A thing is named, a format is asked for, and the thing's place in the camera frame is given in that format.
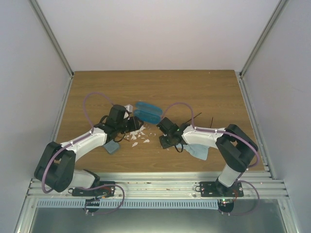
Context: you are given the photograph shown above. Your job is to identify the blue translucent glasses case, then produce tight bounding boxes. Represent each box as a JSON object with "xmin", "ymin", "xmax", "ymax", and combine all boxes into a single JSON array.
[{"xmin": 134, "ymin": 101, "xmax": 163, "ymax": 124}]

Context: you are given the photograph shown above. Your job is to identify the black round sunglasses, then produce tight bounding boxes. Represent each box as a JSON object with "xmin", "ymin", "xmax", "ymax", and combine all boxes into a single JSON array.
[{"xmin": 193, "ymin": 112, "xmax": 214, "ymax": 128}]

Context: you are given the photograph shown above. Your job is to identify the brown frame sunglasses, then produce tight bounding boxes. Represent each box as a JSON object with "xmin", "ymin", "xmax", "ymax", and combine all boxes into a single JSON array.
[{"xmin": 113, "ymin": 133, "xmax": 130, "ymax": 143}]

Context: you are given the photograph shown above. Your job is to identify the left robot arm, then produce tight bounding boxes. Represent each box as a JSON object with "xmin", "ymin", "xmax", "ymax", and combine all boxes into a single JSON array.
[{"xmin": 34, "ymin": 105, "xmax": 144, "ymax": 196}]

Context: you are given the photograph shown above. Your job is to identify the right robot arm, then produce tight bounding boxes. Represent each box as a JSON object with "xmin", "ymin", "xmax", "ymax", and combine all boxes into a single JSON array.
[{"xmin": 157, "ymin": 117, "xmax": 259, "ymax": 197}]

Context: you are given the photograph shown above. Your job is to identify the light blue crumpled cloth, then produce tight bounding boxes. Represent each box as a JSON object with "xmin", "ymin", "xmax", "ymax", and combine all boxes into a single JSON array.
[{"xmin": 183, "ymin": 144, "xmax": 209, "ymax": 161}]

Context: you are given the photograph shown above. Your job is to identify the grey-blue glasses case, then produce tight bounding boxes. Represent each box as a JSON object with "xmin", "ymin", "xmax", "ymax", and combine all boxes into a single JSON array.
[{"xmin": 103, "ymin": 140, "xmax": 120, "ymax": 154}]

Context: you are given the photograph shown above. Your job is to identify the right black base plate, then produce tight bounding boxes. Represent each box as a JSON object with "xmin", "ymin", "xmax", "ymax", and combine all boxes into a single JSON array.
[{"xmin": 194, "ymin": 181, "xmax": 244, "ymax": 198}]

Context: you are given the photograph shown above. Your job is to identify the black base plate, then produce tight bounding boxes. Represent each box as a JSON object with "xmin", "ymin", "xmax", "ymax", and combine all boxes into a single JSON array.
[
  {"xmin": 68, "ymin": 181, "xmax": 117, "ymax": 198},
  {"xmin": 194, "ymin": 181, "xmax": 244, "ymax": 198}
]

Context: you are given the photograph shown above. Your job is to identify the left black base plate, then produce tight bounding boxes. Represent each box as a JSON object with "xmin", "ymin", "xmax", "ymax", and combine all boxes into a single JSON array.
[{"xmin": 68, "ymin": 181, "xmax": 117, "ymax": 198}]

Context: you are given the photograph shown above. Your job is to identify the aluminium rail frame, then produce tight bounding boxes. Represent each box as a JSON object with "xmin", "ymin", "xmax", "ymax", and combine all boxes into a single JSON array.
[{"xmin": 26, "ymin": 167, "xmax": 290, "ymax": 201}]

